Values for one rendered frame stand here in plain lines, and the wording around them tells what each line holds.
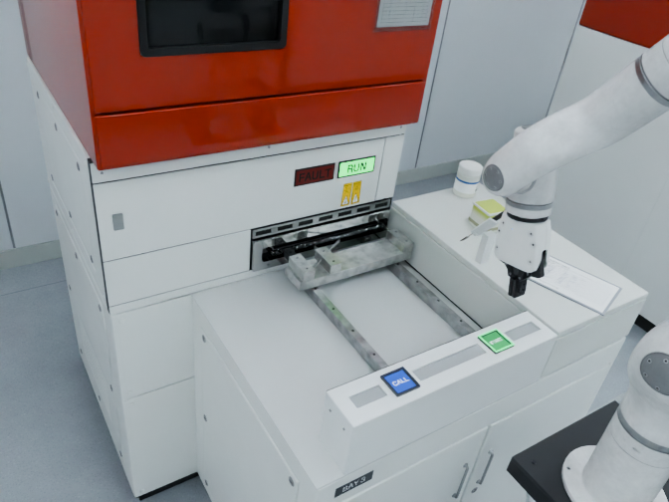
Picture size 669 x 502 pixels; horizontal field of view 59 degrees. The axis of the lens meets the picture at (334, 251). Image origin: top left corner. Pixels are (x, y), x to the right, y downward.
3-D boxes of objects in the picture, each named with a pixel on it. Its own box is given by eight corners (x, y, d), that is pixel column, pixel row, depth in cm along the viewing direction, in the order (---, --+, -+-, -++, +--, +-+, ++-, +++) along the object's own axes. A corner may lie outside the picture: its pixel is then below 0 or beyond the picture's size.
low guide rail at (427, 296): (369, 251, 176) (370, 242, 174) (374, 250, 177) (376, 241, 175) (488, 361, 142) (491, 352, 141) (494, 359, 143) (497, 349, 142)
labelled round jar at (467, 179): (447, 189, 182) (454, 161, 177) (464, 185, 186) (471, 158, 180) (463, 200, 178) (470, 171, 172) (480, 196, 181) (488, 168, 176)
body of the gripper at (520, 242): (493, 204, 114) (487, 258, 118) (536, 221, 106) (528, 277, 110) (521, 197, 117) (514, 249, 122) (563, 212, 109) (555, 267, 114)
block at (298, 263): (288, 265, 155) (289, 255, 154) (299, 262, 157) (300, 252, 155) (303, 282, 150) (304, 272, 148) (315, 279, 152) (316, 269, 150)
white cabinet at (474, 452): (196, 487, 197) (189, 296, 151) (420, 388, 244) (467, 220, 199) (289, 682, 154) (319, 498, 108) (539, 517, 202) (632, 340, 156)
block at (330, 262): (314, 258, 159) (315, 248, 158) (325, 255, 161) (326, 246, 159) (330, 274, 154) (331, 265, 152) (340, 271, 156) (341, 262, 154)
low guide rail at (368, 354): (289, 273, 162) (290, 264, 161) (296, 272, 163) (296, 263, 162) (399, 400, 129) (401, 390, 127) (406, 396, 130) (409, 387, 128)
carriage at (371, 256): (284, 274, 157) (285, 265, 155) (393, 244, 175) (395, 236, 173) (299, 292, 151) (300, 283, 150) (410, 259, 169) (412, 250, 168)
